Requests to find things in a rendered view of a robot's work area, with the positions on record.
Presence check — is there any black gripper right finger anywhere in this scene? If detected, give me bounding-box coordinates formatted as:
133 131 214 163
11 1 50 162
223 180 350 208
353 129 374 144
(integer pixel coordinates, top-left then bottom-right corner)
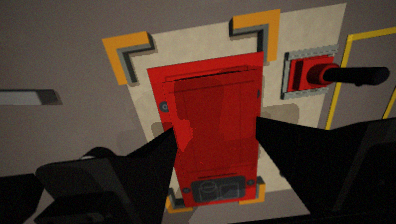
255 116 396 214

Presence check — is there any yellow rectangular outline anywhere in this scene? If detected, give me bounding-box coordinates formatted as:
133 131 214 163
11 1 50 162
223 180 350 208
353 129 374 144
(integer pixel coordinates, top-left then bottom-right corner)
325 26 396 130

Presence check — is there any black toy tyre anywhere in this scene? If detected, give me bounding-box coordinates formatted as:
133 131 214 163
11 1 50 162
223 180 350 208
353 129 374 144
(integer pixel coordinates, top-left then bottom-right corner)
79 147 115 160

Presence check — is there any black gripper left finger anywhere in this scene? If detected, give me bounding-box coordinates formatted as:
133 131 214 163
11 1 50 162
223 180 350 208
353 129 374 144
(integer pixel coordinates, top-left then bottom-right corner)
35 127 178 224

